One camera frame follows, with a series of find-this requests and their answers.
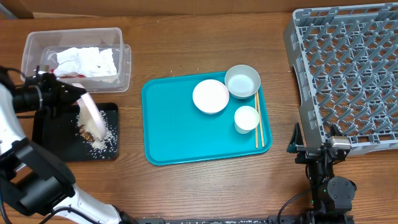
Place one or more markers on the grey-green bowl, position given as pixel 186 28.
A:
pixel 242 81

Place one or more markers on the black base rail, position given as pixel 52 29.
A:
pixel 272 219

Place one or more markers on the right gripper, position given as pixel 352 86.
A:
pixel 306 153

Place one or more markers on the small white cup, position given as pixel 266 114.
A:
pixel 246 118

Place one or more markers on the brown food scrap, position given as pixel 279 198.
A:
pixel 85 134

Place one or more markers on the clear plastic bin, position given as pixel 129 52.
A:
pixel 41 48

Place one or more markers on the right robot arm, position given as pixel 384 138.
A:
pixel 332 195

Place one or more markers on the white napkin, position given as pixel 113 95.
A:
pixel 88 61

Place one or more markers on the large white plate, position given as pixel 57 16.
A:
pixel 90 117

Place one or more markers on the wooden chopstick right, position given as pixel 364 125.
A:
pixel 260 119

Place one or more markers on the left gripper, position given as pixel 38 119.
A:
pixel 58 98

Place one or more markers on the red snack wrapper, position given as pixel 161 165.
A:
pixel 69 75

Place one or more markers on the wooden chopstick left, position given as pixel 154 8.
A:
pixel 256 128

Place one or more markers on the black plastic tray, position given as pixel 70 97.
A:
pixel 60 135

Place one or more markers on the pink shallow bowl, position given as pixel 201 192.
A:
pixel 210 96

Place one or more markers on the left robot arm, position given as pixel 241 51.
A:
pixel 33 180

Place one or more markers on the wooden chopstick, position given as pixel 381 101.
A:
pixel 260 119
pixel 256 128

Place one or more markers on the grey dishwasher rack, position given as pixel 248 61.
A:
pixel 345 61

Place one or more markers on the teal serving tray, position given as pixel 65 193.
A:
pixel 176 131

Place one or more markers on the rice grains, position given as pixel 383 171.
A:
pixel 106 148

